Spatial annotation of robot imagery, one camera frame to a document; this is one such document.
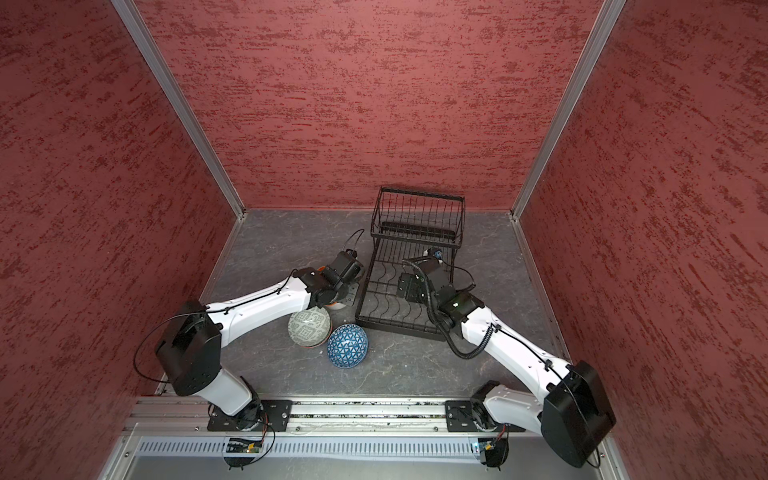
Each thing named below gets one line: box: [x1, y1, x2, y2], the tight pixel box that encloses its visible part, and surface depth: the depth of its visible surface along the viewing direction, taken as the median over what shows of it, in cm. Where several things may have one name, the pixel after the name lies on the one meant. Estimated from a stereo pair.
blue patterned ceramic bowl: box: [327, 323, 369, 369], surface depth 84 cm
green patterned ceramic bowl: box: [288, 306, 332, 348], surface depth 86 cm
